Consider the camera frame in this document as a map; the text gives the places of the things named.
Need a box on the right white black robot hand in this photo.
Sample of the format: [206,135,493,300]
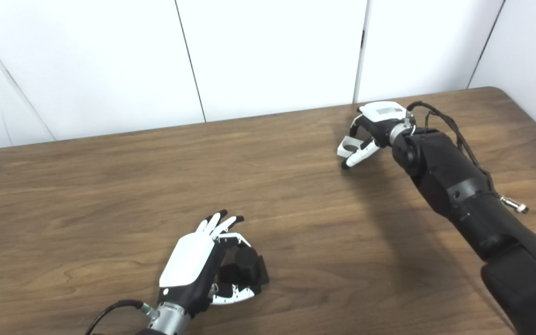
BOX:
[341,101,413,169]

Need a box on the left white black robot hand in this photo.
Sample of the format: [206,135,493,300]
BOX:
[158,209,261,319]

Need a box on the white square piece with hole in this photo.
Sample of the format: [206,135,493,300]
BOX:
[336,136,366,159]

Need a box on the black peg with square base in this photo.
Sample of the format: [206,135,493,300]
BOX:
[217,246,270,295]

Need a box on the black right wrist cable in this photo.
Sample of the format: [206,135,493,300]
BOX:
[405,101,529,214]

